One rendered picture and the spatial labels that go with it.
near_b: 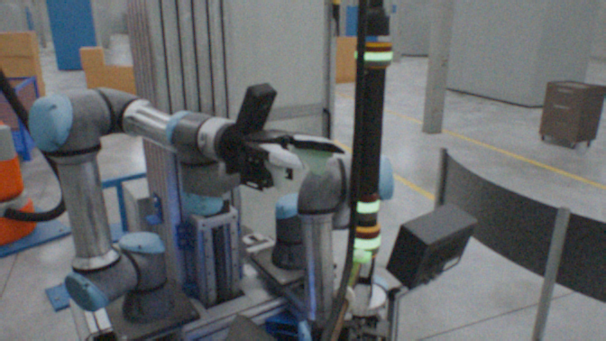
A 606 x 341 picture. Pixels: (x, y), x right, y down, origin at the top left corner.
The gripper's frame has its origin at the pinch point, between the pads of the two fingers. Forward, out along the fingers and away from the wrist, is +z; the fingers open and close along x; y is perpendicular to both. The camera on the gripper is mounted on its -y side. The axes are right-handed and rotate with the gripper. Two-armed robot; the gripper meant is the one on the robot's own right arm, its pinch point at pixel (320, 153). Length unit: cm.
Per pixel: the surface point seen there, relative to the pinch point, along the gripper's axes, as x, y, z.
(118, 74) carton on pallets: -377, 91, -835
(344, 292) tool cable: 13.0, 9.9, 14.5
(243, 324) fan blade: 12.2, 24.3, -4.3
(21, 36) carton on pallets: -196, 10, -766
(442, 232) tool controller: -71, 43, -11
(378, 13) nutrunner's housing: 0.8, -18.8, 9.1
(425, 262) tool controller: -63, 50, -12
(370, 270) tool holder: 2.3, 13.5, 10.8
